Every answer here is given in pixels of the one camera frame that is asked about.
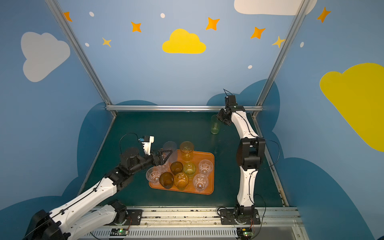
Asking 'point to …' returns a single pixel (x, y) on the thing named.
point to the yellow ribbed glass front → (187, 148)
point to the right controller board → (244, 233)
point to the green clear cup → (189, 168)
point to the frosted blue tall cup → (171, 145)
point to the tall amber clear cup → (181, 180)
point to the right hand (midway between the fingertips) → (220, 116)
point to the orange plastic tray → (197, 156)
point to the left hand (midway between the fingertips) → (169, 152)
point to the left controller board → (119, 232)
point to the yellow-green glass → (215, 124)
